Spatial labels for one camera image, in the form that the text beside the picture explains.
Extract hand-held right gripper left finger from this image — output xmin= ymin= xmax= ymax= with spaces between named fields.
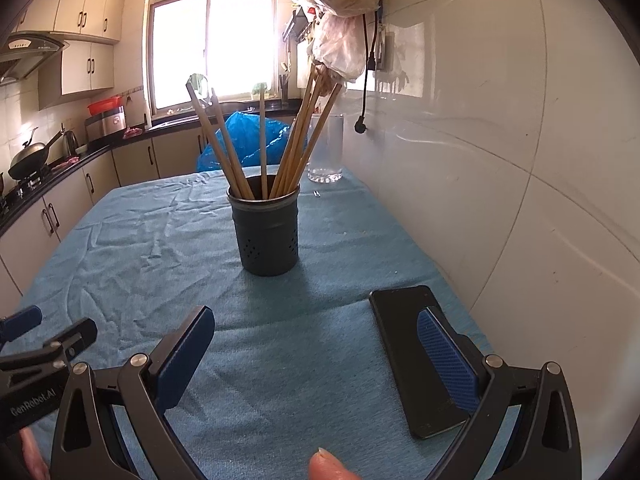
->
xmin=50 ymin=305 xmax=216 ymax=480

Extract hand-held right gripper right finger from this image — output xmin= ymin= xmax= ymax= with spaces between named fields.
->
xmin=416 ymin=306 xmax=583 ymax=480

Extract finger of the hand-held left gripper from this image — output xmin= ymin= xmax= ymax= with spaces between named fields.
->
xmin=0 ymin=317 xmax=98 ymax=376
xmin=0 ymin=305 xmax=43 ymax=343

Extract dark grey utensil holder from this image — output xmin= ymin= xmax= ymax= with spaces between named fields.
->
xmin=227 ymin=180 xmax=301 ymax=277

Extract bunch of wooden chopsticks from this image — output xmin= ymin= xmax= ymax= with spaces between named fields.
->
xmin=186 ymin=62 xmax=343 ymax=201

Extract person's left hand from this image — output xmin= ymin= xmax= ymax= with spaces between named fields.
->
xmin=19 ymin=427 xmax=51 ymax=480

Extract person's right hand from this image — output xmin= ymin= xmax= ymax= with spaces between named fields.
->
xmin=307 ymin=447 xmax=366 ymax=480

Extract black smartphone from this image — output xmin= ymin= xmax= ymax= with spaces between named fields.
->
xmin=369 ymin=285 xmax=483 ymax=440

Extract blue towel table cover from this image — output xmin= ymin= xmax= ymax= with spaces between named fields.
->
xmin=0 ymin=165 xmax=496 ymax=480

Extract gas stove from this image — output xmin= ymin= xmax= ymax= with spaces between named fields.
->
xmin=0 ymin=167 xmax=51 ymax=211

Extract black wok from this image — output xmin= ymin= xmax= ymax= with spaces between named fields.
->
xmin=7 ymin=127 xmax=66 ymax=181

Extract beige lower cabinets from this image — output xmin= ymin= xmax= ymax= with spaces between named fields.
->
xmin=0 ymin=132 xmax=206 ymax=301

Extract beige cabinets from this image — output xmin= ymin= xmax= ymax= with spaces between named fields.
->
xmin=0 ymin=132 xmax=206 ymax=301
xmin=15 ymin=0 xmax=131 ymax=111

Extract black kitchen countertop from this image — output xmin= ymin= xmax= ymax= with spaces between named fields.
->
xmin=0 ymin=100 xmax=301 ymax=238

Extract silver rice cooker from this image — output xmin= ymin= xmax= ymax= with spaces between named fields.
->
xmin=84 ymin=106 xmax=126 ymax=142

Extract red plastic basin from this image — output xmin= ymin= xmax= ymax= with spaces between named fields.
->
xmin=87 ymin=95 xmax=123 ymax=116

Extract clear glass pitcher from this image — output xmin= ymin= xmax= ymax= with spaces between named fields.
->
xmin=306 ymin=114 xmax=345 ymax=183

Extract blue plastic bag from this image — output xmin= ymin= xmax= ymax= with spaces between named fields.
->
xmin=196 ymin=111 xmax=296 ymax=173

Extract range hood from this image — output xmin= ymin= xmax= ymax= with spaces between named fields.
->
xmin=0 ymin=31 xmax=66 ymax=85

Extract hanging cutting board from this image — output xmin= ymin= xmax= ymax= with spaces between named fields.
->
xmin=296 ymin=40 xmax=316 ymax=91

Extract beige upper cabinets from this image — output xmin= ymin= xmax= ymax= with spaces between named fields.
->
xmin=15 ymin=0 xmax=131 ymax=111

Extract kitchen window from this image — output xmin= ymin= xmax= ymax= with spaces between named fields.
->
xmin=146 ymin=0 xmax=278 ymax=121

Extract translucent hanging plastic bag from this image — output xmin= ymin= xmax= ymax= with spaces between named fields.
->
xmin=306 ymin=7 xmax=368 ymax=83

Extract black power cable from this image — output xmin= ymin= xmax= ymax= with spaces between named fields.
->
xmin=354 ymin=15 xmax=381 ymax=135

